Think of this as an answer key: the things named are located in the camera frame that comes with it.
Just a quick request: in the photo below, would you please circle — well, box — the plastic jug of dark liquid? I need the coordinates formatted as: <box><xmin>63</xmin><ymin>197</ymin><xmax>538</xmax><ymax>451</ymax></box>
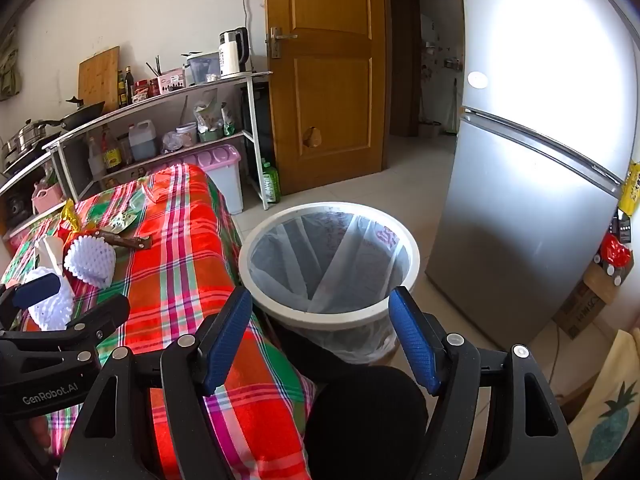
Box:
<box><xmin>128</xmin><ymin>120</ymin><xmax>158</xmax><ymax>162</ymax></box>

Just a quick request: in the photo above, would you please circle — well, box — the wooden cutting board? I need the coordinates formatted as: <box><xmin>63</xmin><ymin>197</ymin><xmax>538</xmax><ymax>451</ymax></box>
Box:
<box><xmin>77</xmin><ymin>46</ymin><xmax>122</xmax><ymax>108</ymax></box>

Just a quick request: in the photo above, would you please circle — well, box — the gold foil wrapper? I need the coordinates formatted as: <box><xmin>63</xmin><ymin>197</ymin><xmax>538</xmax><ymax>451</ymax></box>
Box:
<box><xmin>60</xmin><ymin>199</ymin><xmax>81</xmax><ymax>233</ymax></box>

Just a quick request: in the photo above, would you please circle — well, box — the white paper piece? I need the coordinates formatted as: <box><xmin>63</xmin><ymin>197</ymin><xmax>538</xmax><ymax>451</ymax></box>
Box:
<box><xmin>34</xmin><ymin>235</ymin><xmax>65</xmax><ymax>281</ymax></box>

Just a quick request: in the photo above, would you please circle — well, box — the steel steamer pot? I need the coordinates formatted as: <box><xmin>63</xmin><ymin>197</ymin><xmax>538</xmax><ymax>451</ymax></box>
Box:
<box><xmin>1</xmin><ymin>119</ymin><xmax>51</xmax><ymax>163</ymax></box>

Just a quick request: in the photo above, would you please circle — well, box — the black gas stove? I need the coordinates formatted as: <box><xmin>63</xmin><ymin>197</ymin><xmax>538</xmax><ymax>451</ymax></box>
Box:
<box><xmin>2</xmin><ymin>152</ymin><xmax>51</xmax><ymax>176</ymax></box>

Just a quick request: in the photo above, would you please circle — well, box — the grey metal shelf rack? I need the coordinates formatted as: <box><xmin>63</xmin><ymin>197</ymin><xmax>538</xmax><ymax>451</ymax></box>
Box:
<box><xmin>42</xmin><ymin>70</ymin><xmax>275</xmax><ymax>211</ymax></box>

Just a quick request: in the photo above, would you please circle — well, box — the white rimmed waste bin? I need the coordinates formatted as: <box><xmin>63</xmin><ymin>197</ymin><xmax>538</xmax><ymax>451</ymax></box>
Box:
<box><xmin>238</xmin><ymin>201</ymin><xmax>421</xmax><ymax>366</ymax></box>

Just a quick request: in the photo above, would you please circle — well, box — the red green plaid tablecloth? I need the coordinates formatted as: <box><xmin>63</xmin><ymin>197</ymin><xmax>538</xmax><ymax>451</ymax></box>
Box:
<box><xmin>0</xmin><ymin>162</ymin><xmax>318</xmax><ymax>480</ymax></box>

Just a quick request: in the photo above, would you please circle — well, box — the beige green snack wrapper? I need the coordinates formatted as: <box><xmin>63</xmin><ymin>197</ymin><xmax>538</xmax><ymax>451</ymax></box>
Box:
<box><xmin>105</xmin><ymin>207</ymin><xmax>140</xmax><ymax>235</ymax></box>

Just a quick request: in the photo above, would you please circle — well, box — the silver refrigerator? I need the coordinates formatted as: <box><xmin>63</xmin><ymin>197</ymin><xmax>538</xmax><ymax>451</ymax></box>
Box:
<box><xmin>425</xmin><ymin>0</ymin><xmax>640</xmax><ymax>356</ymax></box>

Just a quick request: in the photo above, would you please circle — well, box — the red hanging bag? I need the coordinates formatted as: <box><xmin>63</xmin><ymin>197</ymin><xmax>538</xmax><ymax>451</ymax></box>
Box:
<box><xmin>597</xmin><ymin>232</ymin><xmax>632</xmax><ymax>268</ymax></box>

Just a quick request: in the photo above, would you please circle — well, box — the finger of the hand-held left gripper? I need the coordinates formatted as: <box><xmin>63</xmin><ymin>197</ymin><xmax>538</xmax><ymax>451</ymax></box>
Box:
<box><xmin>0</xmin><ymin>293</ymin><xmax>132</xmax><ymax>369</ymax></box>
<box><xmin>0</xmin><ymin>274</ymin><xmax>62</xmax><ymax>332</ymax></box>

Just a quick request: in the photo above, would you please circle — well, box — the bunch of food bags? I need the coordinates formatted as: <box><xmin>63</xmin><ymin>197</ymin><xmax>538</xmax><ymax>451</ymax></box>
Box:
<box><xmin>194</xmin><ymin>102</ymin><xmax>236</xmax><ymax>136</ymax></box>

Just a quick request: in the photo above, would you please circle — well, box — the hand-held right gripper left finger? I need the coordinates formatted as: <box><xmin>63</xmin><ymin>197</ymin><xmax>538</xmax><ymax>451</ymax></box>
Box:
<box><xmin>57</xmin><ymin>286</ymin><xmax>254</xmax><ymax>480</ymax></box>

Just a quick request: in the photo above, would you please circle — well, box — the low white shelf rack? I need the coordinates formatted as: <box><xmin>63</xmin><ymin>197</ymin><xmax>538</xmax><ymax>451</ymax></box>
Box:
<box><xmin>0</xmin><ymin>152</ymin><xmax>66</xmax><ymax>241</ymax></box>

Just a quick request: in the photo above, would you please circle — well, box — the small black card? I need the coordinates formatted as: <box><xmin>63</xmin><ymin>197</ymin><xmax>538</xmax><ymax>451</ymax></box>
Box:
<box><xmin>612</xmin><ymin>210</ymin><xmax>633</xmax><ymax>243</ymax></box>

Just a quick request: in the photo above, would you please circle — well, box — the person's left hand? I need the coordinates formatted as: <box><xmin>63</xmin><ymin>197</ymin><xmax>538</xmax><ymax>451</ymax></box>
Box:
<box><xmin>27</xmin><ymin>412</ymin><xmax>53</xmax><ymax>453</ymax></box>

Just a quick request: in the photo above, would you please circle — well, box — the purple plastic lid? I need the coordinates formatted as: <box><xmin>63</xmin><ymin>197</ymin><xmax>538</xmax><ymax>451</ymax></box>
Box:
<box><xmin>150</xmin><ymin>144</ymin><xmax>246</xmax><ymax>215</ymax></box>

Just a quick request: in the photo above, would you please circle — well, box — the pink box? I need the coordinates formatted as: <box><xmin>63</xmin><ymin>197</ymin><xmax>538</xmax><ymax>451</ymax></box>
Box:
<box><xmin>157</xmin><ymin>69</ymin><xmax>187</xmax><ymax>95</ymax></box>

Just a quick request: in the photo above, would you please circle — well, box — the green hanging bag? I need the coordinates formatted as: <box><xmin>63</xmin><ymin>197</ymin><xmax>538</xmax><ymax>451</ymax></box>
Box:
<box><xmin>0</xmin><ymin>30</ymin><xmax>23</xmax><ymax>102</ymax></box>

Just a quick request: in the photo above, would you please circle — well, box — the black wok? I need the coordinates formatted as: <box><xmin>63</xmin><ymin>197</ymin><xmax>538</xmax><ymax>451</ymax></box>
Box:
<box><xmin>47</xmin><ymin>96</ymin><xmax>107</xmax><ymax>131</ymax></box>

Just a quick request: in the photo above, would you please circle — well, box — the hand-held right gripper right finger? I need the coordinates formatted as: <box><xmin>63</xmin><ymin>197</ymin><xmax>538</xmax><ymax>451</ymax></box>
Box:
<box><xmin>389</xmin><ymin>286</ymin><xmax>583</xmax><ymax>480</ymax></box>

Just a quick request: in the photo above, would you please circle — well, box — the wooden door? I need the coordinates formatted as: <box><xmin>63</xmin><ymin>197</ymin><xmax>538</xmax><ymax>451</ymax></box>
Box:
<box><xmin>264</xmin><ymin>0</ymin><xmax>391</xmax><ymax>196</ymax></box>

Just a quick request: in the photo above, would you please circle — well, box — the white electric kettle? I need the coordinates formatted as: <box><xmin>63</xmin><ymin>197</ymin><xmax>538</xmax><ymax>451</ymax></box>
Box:
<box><xmin>218</xmin><ymin>26</ymin><xmax>250</xmax><ymax>78</ymax></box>

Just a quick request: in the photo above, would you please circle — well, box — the yellow label sauce bottle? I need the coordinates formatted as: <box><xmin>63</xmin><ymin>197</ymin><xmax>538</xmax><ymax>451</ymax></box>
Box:
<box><xmin>102</xmin><ymin>127</ymin><xmax>122</xmax><ymax>175</ymax></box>

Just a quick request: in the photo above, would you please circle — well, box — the pineapple print cloth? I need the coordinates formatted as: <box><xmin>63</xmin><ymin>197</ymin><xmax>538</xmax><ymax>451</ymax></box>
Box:
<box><xmin>567</xmin><ymin>327</ymin><xmax>640</xmax><ymax>480</ymax></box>

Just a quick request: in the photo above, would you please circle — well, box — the cardboard box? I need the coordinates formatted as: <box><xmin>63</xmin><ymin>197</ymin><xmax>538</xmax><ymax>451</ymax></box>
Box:
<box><xmin>552</xmin><ymin>260</ymin><xmax>626</xmax><ymax>338</ymax></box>

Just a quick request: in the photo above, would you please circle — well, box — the clear plastic bottle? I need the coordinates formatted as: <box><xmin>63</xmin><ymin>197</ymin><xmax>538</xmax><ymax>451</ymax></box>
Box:
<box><xmin>87</xmin><ymin>137</ymin><xmax>106</xmax><ymax>178</ymax></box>

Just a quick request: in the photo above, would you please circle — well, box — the clear plastic storage container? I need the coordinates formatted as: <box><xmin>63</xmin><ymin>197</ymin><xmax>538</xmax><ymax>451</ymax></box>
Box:
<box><xmin>185</xmin><ymin>52</ymin><xmax>222</xmax><ymax>86</ymax></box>

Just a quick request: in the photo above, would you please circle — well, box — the dark wooden doorway frame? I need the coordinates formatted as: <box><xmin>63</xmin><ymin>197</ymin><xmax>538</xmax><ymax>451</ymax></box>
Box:
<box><xmin>390</xmin><ymin>0</ymin><xmax>463</xmax><ymax>138</ymax></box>

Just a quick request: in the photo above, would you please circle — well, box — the white foam fruit net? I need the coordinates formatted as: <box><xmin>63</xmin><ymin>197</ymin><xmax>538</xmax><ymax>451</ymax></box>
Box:
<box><xmin>64</xmin><ymin>236</ymin><xmax>117</xmax><ymax>288</ymax></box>
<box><xmin>22</xmin><ymin>267</ymin><xmax>76</xmax><ymax>331</ymax></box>

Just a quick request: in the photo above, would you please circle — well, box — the yellow packet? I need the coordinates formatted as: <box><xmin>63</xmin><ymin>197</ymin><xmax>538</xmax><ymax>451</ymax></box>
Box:
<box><xmin>617</xmin><ymin>160</ymin><xmax>640</xmax><ymax>216</ymax></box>

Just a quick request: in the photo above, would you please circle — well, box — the green plastic bottle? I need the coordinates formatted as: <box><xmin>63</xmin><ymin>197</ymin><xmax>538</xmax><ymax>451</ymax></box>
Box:
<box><xmin>261</xmin><ymin>159</ymin><xmax>282</xmax><ymax>204</ymax></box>

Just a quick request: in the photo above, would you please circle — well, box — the translucent plastic bin liner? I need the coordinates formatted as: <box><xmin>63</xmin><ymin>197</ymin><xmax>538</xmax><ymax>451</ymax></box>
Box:
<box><xmin>248</xmin><ymin>211</ymin><xmax>412</xmax><ymax>366</ymax></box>

